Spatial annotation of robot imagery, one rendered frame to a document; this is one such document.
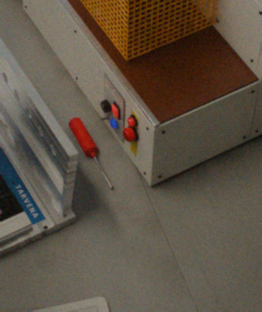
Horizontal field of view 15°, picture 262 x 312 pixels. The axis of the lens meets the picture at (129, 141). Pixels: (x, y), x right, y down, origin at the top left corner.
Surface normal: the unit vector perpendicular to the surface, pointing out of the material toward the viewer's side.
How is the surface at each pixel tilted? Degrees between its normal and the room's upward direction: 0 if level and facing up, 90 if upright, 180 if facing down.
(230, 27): 90
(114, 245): 0
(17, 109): 83
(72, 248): 0
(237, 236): 0
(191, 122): 90
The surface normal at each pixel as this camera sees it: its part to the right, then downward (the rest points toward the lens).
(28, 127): -0.86, 0.31
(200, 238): 0.02, -0.60
